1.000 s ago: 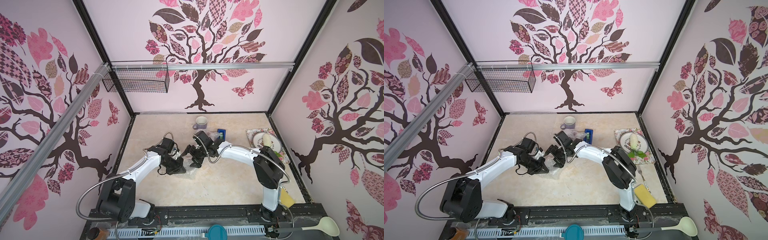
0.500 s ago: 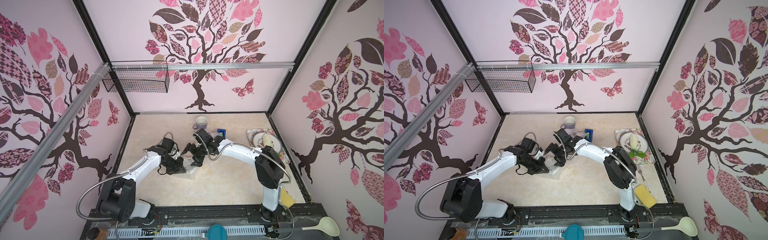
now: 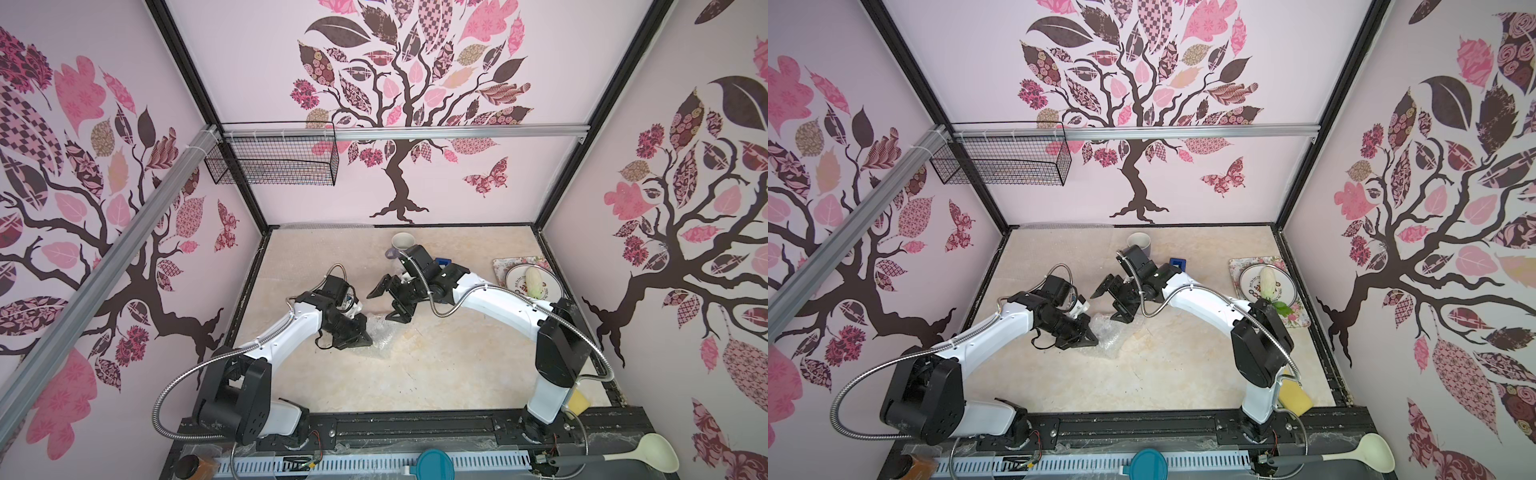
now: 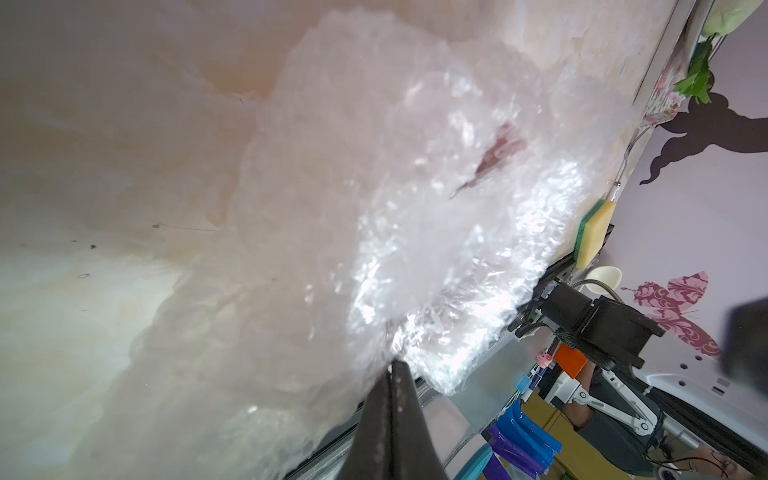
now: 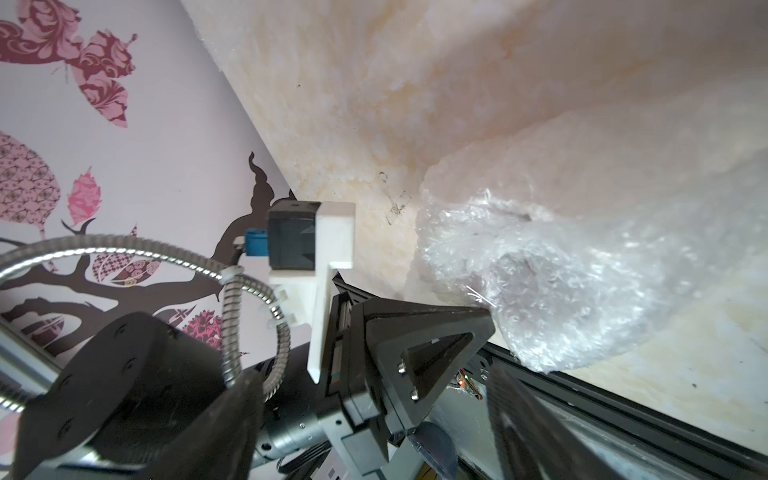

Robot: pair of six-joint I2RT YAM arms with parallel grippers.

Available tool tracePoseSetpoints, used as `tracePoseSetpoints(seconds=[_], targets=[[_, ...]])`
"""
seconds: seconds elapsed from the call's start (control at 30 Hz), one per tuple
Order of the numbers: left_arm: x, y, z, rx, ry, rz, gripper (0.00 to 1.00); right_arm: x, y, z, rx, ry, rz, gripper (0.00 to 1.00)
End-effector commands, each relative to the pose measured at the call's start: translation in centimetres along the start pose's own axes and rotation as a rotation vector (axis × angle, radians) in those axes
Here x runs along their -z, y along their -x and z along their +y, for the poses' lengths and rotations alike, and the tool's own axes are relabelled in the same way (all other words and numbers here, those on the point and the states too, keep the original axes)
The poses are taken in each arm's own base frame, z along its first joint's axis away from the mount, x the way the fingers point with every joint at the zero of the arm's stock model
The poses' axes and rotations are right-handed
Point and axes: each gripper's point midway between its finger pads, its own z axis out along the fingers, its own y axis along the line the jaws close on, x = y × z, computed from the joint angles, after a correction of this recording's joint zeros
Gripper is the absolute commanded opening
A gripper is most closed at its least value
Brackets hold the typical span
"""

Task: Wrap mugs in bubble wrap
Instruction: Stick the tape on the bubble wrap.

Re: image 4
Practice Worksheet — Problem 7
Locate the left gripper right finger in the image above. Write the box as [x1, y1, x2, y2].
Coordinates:
[390, 360, 447, 480]

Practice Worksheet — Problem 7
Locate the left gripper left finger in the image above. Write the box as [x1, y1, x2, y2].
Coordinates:
[337, 372, 393, 480]

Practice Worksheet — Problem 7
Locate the white mug red inside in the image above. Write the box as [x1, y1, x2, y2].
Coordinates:
[451, 122, 527, 198]

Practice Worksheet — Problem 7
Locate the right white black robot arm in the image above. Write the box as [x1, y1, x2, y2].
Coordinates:
[508, 280, 767, 479]

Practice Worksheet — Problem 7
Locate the teal round lid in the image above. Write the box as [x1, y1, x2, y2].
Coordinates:
[446, 442, 493, 480]

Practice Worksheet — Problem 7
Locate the cream plastic ladle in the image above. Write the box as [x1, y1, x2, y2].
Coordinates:
[584, 265, 623, 297]

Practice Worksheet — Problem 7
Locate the yellow green sponge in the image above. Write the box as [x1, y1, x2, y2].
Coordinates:
[573, 200, 617, 270]

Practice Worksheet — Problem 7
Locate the floral square placemat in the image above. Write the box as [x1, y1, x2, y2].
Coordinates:
[633, 0, 714, 132]

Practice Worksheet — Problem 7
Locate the white artificial rose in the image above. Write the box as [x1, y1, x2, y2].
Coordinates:
[674, 0, 763, 104]

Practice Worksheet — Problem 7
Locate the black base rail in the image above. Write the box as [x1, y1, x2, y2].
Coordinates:
[288, 259, 549, 479]

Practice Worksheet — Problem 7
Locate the silver fork floral handle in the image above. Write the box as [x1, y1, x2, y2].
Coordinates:
[603, 110, 677, 201]

